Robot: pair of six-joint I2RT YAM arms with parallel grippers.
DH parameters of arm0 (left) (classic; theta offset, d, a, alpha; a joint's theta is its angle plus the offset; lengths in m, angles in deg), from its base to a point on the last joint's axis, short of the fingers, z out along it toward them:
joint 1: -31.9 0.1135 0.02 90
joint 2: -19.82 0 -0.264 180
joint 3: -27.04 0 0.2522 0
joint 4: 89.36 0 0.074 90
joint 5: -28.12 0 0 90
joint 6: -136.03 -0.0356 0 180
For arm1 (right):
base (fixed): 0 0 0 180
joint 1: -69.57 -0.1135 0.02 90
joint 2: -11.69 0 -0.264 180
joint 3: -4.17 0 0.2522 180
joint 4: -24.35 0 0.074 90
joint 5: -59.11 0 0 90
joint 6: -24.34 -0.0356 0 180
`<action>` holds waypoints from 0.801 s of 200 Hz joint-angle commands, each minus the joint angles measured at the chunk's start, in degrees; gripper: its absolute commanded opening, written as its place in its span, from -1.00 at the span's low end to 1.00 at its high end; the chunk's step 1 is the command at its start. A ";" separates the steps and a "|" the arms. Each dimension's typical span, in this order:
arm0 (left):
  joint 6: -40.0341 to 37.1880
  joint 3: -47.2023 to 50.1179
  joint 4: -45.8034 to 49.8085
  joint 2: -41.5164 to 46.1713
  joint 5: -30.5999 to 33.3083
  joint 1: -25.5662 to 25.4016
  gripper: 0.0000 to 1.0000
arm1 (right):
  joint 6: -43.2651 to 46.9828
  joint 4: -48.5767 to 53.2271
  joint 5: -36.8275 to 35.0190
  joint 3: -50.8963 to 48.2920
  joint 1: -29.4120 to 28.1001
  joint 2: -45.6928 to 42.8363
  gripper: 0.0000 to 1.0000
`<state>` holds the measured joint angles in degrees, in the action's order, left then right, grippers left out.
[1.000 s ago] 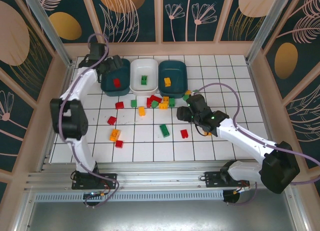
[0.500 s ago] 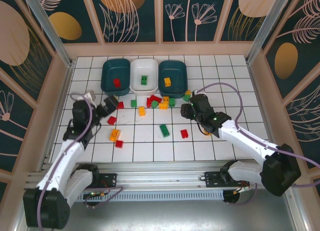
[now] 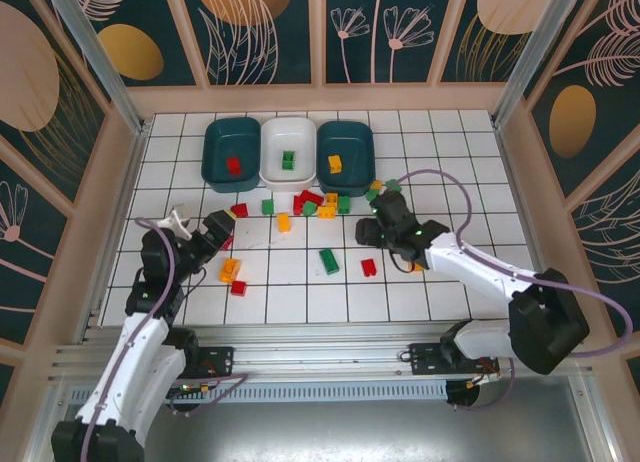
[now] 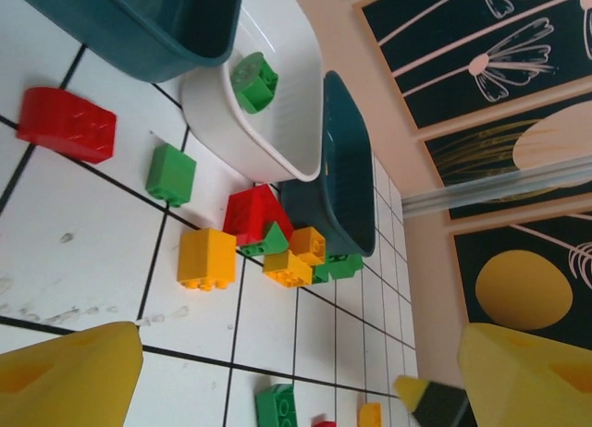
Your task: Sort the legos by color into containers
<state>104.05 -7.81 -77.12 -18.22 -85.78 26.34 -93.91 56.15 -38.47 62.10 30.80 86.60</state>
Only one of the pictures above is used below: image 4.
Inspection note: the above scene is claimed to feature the teal plastic bin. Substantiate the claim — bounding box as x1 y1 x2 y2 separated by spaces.
277 69 376 258
6 0 245 84

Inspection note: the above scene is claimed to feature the white plastic bin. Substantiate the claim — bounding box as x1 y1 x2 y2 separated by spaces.
179 1 325 183

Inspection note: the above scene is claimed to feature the green sloped lego brick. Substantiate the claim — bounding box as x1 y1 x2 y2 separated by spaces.
238 221 290 258

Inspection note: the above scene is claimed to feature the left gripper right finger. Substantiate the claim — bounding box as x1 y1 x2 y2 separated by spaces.
457 323 592 427

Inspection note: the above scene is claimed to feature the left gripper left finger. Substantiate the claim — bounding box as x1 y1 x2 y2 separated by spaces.
0 321 144 427

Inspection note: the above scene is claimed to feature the red curved-top lego brick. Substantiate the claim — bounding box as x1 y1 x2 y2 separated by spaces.
16 86 117 165

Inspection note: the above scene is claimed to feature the yellow lego brick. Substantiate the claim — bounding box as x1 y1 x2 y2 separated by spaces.
262 250 315 289
178 226 238 292
357 401 383 427
289 226 327 266

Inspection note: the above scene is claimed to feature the aluminium frame post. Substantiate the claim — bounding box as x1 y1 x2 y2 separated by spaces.
401 165 592 218

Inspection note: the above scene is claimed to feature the long green lego brick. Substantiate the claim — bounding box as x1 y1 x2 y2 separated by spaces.
253 383 297 427

